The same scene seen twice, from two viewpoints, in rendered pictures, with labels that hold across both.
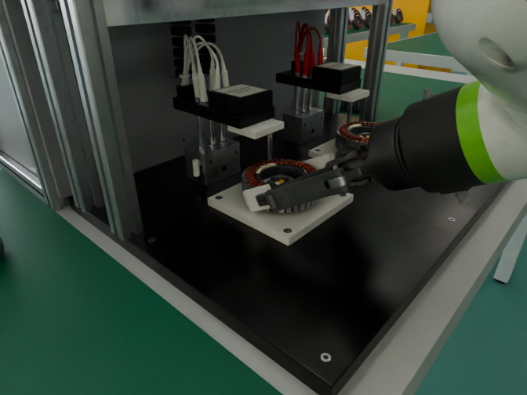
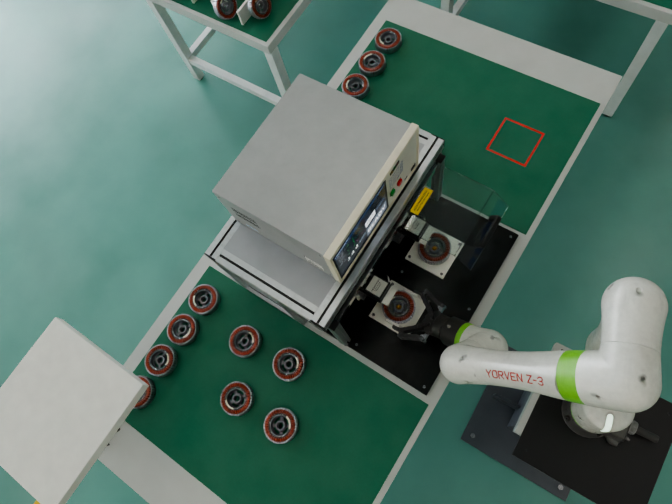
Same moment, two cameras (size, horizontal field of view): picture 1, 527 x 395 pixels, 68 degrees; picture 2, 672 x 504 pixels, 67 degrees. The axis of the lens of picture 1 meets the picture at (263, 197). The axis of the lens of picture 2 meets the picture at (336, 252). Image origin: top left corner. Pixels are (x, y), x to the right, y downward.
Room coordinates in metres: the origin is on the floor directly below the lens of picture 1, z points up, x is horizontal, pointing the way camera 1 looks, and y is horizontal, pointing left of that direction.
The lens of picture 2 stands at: (0.09, 0.00, 2.49)
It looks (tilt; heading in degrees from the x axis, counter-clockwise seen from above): 69 degrees down; 13
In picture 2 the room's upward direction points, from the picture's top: 24 degrees counter-clockwise
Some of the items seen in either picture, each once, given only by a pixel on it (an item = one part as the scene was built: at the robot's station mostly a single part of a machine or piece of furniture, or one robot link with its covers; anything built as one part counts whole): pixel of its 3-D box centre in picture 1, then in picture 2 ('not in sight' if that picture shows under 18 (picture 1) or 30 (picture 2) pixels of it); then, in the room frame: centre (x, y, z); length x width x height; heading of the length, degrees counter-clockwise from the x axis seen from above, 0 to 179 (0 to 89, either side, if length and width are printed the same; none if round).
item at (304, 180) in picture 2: not in sight; (320, 176); (0.81, 0.12, 1.22); 0.44 x 0.39 x 0.20; 138
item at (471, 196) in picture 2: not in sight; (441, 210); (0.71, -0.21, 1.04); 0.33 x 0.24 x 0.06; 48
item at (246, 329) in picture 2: not in sight; (245, 341); (0.49, 0.52, 0.77); 0.11 x 0.11 x 0.04
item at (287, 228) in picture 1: (281, 199); (399, 308); (0.50, -0.03, 0.78); 0.15 x 0.15 x 0.01; 48
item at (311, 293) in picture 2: not in sight; (325, 199); (0.80, 0.13, 1.09); 0.68 x 0.44 x 0.05; 138
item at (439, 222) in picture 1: (320, 179); (413, 278); (0.60, -0.10, 0.76); 0.64 x 0.47 x 0.02; 138
